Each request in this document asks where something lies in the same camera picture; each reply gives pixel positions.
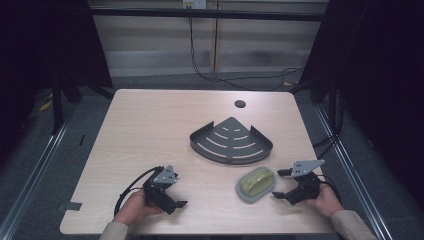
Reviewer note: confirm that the dark grey corner shelf rack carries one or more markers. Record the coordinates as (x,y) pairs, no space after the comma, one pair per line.
(230,143)

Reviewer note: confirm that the white wall socket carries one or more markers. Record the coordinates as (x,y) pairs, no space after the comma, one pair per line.
(195,3)

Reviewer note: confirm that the black horizontal frame bar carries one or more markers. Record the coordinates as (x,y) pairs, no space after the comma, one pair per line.
(206,14)

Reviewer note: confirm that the grey tape strip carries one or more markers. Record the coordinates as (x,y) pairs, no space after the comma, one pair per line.
(71,206)

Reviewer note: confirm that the aluminium floor rail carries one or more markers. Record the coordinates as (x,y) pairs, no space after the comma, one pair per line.
(353,173)
(36,170)

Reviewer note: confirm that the black round table grommet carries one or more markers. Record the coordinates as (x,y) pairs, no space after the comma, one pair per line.
(240,103)

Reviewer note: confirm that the person's left hand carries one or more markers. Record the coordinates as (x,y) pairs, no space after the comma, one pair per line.
(133,208)

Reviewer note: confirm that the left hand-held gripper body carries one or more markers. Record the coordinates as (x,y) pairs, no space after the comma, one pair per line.
(165,175)

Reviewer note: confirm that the black curtain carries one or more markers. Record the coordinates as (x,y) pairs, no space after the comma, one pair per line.
(43,43)
(383,83)

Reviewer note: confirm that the yellow soap bar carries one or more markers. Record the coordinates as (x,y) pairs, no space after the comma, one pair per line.
(256,181)

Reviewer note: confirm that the person's right hand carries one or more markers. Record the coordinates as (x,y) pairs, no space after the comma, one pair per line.
(326,201)

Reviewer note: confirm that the yellow floor scrap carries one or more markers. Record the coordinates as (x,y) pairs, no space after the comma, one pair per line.
(45,105)

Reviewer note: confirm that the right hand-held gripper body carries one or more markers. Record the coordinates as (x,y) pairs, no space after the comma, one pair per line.
(306,188)

